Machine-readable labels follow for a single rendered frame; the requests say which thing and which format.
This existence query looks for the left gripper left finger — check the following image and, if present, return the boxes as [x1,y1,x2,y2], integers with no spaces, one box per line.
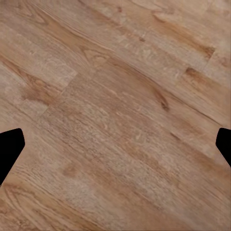
[0,128,25,186]

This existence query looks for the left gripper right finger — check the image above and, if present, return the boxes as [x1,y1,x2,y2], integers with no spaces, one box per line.
[216,128,231,167]

